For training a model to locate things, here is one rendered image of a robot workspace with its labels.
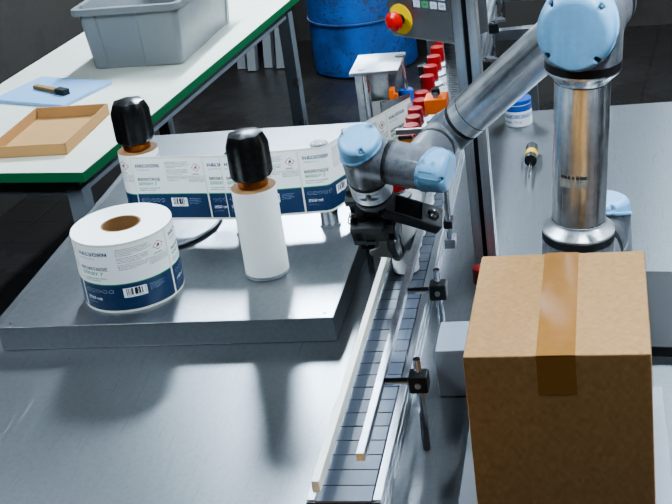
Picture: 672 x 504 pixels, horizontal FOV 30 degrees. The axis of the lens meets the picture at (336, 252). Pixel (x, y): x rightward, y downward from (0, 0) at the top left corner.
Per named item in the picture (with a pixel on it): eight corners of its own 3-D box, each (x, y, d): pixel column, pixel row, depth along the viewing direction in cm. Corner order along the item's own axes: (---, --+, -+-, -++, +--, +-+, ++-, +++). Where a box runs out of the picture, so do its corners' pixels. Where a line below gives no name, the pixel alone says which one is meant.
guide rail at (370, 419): (435, 169, 270) (434, 163, 270) (441, 169, 270) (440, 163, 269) (357, 461, 175) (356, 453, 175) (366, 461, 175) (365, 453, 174)
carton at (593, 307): (495, 406, 201) (481, 255, 190) (648, 405, 196) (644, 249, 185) (479, 524, 175) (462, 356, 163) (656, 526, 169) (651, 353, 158)
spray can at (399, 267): (396, 265, 246) (384, 168, 237) (422, 264, 245) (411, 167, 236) (391, 277, 241) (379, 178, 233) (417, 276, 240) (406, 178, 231)
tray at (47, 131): (38, 118, 392) (35, 107, 391) (109, 114, 387) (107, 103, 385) (-10, 158, 362) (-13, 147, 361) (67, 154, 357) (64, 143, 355)
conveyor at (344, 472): (434, 126, 327) (432, 111, 325) (465, 124, 325) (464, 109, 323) (318, 523, 181) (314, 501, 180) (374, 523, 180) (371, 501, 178)
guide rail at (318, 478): (404, 194, 274) (403, 185, 273) (409, 194, 274) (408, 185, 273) (311, 492, 179) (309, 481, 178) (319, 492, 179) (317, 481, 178)
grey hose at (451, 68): (450, 123, 258) (441, 24, 249) (468, 122, 257) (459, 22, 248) (449, 129, 255) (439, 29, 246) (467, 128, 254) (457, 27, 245)
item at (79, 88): (42, 79, 433) (41, 76, 432) (112, 84, 416) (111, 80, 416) (-8, 102, 415) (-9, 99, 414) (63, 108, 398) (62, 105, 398)
